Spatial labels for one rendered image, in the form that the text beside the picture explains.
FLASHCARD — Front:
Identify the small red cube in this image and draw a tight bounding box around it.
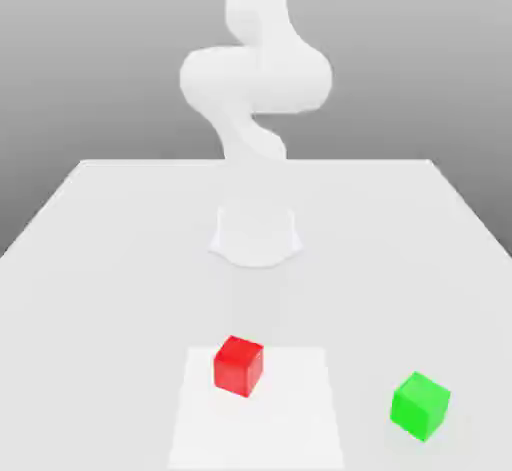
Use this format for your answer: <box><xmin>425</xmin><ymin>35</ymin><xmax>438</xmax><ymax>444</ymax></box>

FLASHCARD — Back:
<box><xmin>213</xmin><ymin>334</ymin><xmax>265</xmax><ymax>399</ymax></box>

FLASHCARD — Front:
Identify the small green cube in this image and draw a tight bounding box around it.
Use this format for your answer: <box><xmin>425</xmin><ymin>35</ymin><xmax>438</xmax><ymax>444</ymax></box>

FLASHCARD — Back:
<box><xmin>389</xmin><ymin>370</ymin><xmax>452</xmax><ymax>443</ymax></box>

